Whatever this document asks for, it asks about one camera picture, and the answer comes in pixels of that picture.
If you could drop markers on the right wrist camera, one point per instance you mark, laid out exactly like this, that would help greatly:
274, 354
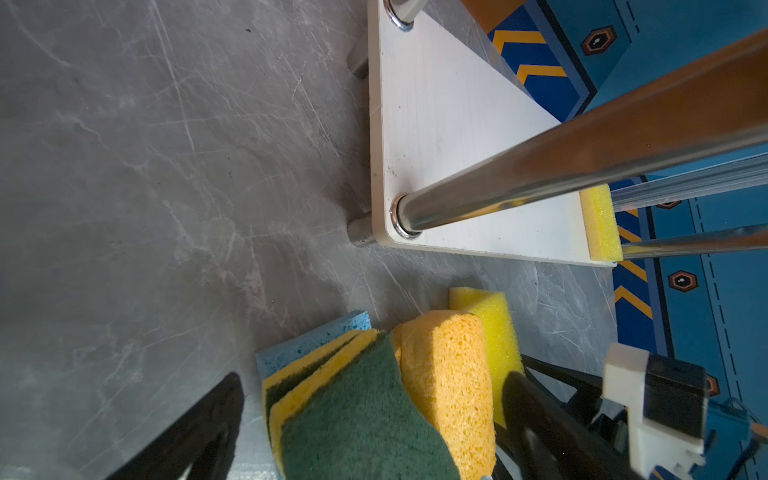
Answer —
675, 427

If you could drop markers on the white two-tier metal shelf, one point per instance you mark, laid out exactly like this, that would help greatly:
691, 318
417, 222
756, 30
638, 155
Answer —
464, 161

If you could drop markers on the green scrub sponge top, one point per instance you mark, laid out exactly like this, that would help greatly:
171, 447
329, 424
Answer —
353, 419

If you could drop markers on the blue sponge bottom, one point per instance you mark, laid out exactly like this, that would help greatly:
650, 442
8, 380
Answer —
271, 360

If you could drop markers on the orange cellulose sponge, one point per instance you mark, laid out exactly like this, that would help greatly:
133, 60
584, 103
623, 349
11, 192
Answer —
442, 359

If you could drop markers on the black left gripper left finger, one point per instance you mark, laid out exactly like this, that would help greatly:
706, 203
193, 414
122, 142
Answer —
199, 445

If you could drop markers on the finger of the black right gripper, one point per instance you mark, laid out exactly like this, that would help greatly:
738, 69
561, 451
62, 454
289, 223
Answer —
587, 398

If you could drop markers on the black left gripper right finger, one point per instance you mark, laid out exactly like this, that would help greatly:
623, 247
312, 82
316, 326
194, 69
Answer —
545, 439

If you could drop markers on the yellow green sponge middle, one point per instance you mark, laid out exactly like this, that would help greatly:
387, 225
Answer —
280, 383

